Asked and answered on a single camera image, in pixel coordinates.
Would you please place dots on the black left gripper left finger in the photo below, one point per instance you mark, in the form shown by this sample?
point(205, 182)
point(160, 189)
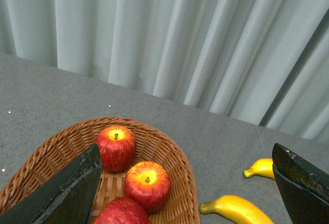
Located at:
point(67, 197)

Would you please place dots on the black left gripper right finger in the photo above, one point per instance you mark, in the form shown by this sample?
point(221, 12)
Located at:
point(303, 186)

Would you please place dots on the yellow banana behind apple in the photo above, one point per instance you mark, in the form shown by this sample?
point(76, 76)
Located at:
point(261, 167)

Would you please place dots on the brown wicker basket left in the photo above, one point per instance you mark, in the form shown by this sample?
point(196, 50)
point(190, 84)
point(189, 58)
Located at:
point(152, 145)

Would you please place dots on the red apple near basket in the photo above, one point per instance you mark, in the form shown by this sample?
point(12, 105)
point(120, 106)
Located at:
point(123, 210)

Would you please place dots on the red apple basket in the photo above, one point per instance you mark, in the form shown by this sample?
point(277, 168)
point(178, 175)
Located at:
point(123, 210)
point(117, 145)
point(149, 184)

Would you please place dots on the red apple far basket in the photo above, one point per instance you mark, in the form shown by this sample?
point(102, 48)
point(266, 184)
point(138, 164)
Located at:
point(117, 145)

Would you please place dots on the yellow banana left table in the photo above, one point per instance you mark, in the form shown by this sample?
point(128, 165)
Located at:
point(236, 209)

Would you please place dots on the red apple middle basket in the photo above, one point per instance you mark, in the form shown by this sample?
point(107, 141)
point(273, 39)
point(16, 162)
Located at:
point(149, 184)

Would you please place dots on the grey pleated curtain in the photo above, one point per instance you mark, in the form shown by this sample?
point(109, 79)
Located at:
point(260, 61)

